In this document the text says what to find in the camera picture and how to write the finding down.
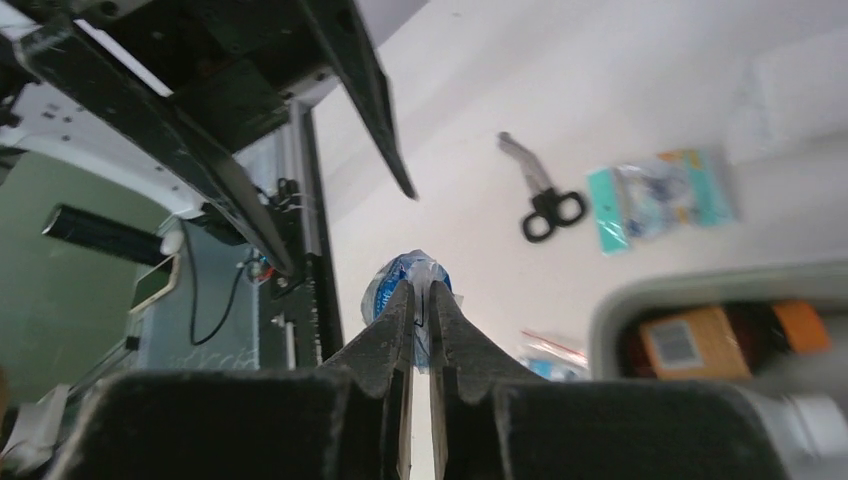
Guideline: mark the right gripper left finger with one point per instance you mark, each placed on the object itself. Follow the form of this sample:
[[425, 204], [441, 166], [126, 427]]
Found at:
[[346, 419]]

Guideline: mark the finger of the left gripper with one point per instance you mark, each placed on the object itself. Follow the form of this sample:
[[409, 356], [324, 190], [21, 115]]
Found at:
[[342, 36]]

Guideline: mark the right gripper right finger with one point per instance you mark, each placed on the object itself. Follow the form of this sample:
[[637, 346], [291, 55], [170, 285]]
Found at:
[[493, 418]]

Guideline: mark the brown bottle orange cap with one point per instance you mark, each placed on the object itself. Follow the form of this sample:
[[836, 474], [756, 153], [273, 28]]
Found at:
[[729, 341]]

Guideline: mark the grey plastic medicine box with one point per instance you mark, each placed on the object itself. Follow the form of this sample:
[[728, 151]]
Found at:
[[823, 285]]

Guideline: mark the white bottle green label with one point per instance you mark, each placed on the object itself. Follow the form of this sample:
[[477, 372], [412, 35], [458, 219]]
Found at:
[[808, 432]]

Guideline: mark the white gauze packet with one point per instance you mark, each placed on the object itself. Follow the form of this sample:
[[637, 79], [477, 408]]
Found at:
[[789, 98]]

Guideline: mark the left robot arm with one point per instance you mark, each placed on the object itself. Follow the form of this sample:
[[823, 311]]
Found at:
[[160, 96]]

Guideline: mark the blue items zip bag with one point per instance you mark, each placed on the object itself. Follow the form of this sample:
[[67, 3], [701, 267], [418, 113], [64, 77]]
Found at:
[[554, 357]]

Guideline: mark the left circuit board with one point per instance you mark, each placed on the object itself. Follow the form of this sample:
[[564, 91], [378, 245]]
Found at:
[[257, 269]]

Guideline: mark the teal bagged bandage pack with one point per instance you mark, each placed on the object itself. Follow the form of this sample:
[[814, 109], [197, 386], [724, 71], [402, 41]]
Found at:
[[641, 200]]

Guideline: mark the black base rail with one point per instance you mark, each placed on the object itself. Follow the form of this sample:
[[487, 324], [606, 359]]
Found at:
[[299, 321]]

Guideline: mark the black handled medical scissors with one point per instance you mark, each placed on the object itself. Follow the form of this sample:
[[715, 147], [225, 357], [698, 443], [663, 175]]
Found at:
[[551, 209]]

